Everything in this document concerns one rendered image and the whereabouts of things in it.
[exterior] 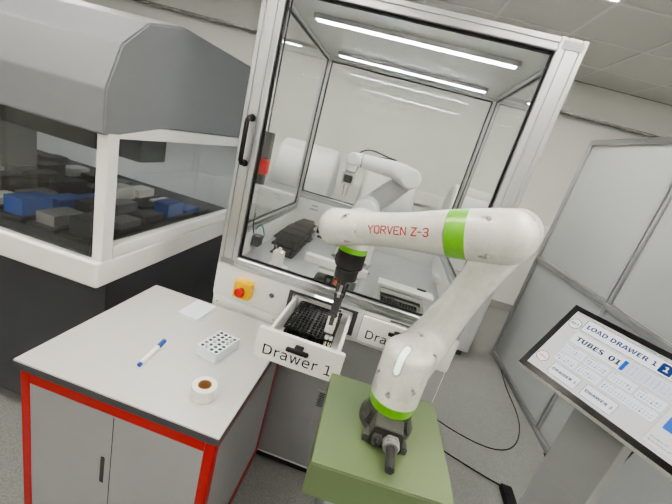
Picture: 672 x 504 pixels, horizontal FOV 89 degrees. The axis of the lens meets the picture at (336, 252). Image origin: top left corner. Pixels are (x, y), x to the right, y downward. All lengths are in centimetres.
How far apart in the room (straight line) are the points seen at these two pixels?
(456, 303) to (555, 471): 85
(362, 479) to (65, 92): 140
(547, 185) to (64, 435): 476
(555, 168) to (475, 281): 403
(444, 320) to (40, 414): 119
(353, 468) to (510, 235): 62
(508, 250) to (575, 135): 427
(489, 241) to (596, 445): 96
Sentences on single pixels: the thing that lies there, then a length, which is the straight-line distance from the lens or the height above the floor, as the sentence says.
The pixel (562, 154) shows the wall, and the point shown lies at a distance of 494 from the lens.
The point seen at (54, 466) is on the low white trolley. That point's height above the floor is 40.
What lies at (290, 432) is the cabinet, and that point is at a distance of 181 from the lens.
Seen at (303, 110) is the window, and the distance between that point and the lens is 133.
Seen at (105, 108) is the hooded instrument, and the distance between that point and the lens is 138.
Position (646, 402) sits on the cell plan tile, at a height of 106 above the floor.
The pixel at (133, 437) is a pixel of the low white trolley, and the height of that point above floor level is 64.
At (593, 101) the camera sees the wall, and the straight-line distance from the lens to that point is 507.
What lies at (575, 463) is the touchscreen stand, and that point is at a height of 73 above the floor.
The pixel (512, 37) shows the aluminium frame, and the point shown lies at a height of 196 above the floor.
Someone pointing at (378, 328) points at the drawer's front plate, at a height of 90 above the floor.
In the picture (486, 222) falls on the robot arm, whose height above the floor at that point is 146.
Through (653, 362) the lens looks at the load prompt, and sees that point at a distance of 149.
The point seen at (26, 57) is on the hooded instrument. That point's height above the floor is 153.
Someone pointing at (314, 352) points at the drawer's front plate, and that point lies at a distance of 113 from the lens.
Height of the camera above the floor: 154
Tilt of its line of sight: 18 degrees down
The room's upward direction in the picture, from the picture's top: 16 degrees clockwise
